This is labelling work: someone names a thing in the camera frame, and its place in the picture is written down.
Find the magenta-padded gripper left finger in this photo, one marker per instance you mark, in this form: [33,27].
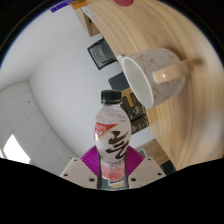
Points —
[80,171]

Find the dark brown printed box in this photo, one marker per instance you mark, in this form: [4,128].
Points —
[128,108]

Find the wooden side desk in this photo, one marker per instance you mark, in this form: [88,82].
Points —
[87,21]

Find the flat round red coaster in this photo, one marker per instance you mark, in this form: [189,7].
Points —
[123,2]

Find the orange-brown wooden box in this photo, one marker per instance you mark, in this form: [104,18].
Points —
[79,4]

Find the black mesh office chair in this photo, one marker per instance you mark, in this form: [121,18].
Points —
[101,53]

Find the clear drink bottle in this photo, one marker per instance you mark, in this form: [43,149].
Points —
[111,136]

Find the rectangular ceiling light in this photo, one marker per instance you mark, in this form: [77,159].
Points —
[15,150]

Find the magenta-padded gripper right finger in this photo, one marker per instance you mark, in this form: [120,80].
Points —
[145,171]

